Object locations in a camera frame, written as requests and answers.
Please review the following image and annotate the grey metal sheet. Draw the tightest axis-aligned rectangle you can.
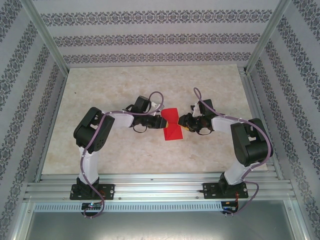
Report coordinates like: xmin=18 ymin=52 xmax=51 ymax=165
xmin=24 ymin=211 xmax=305 ymax=240

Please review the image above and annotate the small circuit board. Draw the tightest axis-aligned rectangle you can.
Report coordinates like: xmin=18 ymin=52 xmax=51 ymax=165
xmin=81 ymin=202 xmax=103 ymax=211
xmin=221 ymin=201 xmax=240 ymax=213

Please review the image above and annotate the thin black cable loop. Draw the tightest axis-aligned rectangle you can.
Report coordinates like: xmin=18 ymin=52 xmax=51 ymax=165
xmin=195 ymin=125 xmax=214 ymax=136
xmin=131 ymin=124 xmax=149 ymax=134

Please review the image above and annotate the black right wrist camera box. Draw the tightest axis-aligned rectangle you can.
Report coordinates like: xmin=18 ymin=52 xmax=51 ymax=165
xmin=199 ymin=99 xmax=214 ymax=118

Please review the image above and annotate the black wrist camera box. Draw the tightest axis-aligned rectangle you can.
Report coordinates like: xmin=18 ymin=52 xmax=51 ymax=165
xmin=131 ymin=95 xmax=151 ymax=113
xmin=199 ymin=99 xmax=214 ymax=118

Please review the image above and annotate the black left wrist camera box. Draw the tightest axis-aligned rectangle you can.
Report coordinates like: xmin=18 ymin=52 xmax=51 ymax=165
xmin=131 ymin=95 xmax=151 ymax=113

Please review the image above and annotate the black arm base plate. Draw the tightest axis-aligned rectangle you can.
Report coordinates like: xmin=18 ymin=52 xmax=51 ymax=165
xmin=202 ymin=182 xmax=249 ymax=200
xmin=70 ymin=183 xmax=116 ymax=201

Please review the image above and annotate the aluminium mounting rail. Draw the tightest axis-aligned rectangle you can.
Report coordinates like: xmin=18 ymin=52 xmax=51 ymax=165
xmin=23 ymin=172 xmax=298 ymax=202

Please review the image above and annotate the purple cable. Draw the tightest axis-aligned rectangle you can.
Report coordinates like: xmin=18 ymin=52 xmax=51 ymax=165
xmin=193 ymin=87 xmax=275 ymax=218
xmin=79 ymin=91 xmax=165 ymax=221

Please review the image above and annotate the slotted grey cable duct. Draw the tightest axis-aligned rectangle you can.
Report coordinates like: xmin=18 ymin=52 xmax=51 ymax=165
xmin=33 ymin=201 xmax=223 ymax=213

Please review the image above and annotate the aluminium frame post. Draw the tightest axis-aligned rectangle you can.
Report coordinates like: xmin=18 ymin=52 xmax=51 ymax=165
xmin=9 ymin=196 xmax=36 ymax=240
xmin=283 ymin=199 xmax=312 ymax=240
xmin=23 ymin=0 xmax=70 ymax=75
xmin=243 ymin=0 xmax=293 ymax=76

